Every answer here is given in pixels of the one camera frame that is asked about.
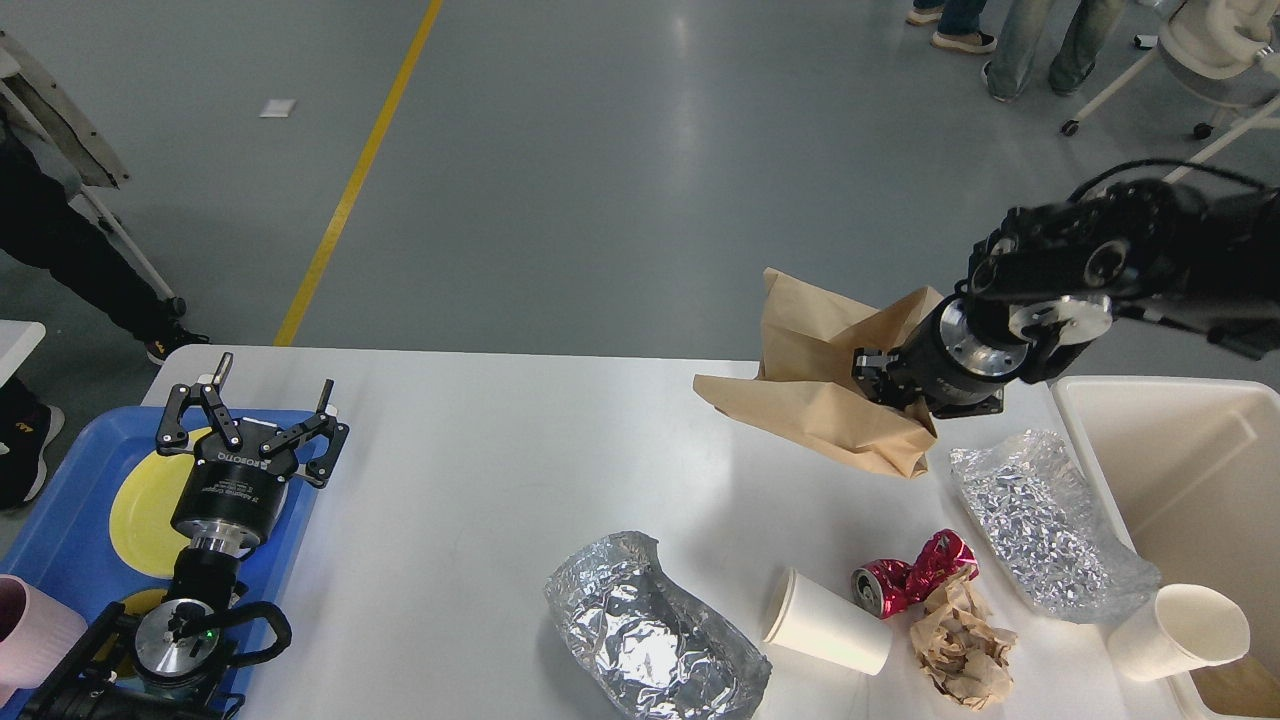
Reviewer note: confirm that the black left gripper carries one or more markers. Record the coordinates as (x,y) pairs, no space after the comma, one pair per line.
(240,476)

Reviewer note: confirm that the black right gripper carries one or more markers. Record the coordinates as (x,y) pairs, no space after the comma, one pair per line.
(952,362)

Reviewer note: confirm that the brown paper bag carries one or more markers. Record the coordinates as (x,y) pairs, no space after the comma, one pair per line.
(804,390)

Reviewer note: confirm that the yellow plate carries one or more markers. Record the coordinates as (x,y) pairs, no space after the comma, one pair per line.
(140,523)

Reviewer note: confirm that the teal green mug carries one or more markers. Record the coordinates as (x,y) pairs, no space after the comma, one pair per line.
(138,604)

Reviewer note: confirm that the foil sheet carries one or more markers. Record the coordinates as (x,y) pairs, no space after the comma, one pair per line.
(1045,525)

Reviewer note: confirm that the pink ribbed mug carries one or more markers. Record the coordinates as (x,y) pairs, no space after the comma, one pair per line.
(37,632)

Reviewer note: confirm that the foil tray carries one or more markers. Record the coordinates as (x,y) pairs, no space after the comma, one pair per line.
(656,650)

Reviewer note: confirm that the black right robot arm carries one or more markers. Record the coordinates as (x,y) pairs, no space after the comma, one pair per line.
(1051,280)

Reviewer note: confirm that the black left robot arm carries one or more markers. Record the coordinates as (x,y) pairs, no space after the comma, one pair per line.
(169,662)

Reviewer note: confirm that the crushed red can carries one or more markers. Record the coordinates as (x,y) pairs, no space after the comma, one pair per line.
(886,587)

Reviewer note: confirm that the white side table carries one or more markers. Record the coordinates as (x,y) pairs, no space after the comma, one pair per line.
(18,340)

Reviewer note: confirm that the crumpled brown paper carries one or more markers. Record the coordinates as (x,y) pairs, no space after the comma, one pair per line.
(965,657)

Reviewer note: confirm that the beige plastic bin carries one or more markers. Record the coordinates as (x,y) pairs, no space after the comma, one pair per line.
(1192,466)

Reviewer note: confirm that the white paper cup in bin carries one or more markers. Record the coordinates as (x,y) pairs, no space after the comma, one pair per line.
(1182,628)

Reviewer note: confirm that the grey chair at left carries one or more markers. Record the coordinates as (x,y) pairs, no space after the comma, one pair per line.
(35,100)

